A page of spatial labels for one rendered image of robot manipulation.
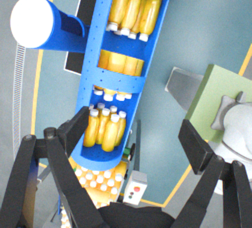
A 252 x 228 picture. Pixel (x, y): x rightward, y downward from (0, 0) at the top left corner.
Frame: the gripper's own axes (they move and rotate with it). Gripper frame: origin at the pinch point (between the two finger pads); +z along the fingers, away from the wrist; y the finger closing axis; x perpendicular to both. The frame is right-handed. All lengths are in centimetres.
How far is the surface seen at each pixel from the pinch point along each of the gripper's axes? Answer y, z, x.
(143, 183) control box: 14, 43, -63
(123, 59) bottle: -5.2, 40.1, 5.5
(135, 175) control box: 9, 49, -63
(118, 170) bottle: -2, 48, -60
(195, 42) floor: 65, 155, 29
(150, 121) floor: 30, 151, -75
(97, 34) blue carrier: -15.4, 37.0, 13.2
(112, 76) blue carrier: -8.2, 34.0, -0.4
